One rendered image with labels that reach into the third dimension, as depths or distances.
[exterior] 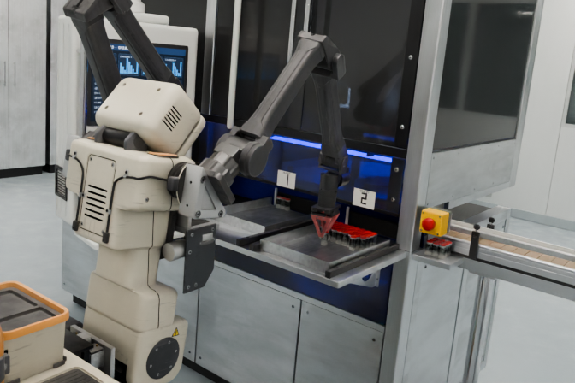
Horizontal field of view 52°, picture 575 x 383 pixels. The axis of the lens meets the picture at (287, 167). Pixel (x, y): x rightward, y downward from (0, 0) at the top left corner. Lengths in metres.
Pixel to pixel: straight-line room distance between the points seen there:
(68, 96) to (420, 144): 1.22
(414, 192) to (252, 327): 0.94
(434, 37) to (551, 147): 4.72
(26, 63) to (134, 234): 5.35
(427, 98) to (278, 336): 1.10
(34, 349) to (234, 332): 1.37
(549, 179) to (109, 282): 5.52
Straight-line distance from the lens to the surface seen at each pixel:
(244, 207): 2.23
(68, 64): 2.20
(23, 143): 6.71
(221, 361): 2.66
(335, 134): 1.73
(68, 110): 2.21
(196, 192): 1.24
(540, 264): 1.92
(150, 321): 1.45
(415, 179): 1.90
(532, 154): 6.56
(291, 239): 1.92
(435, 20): 1.87
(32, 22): 6.66
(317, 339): 2.26
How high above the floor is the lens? 1.47
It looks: 11 degrees down
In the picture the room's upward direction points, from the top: 5 degrees clockwise
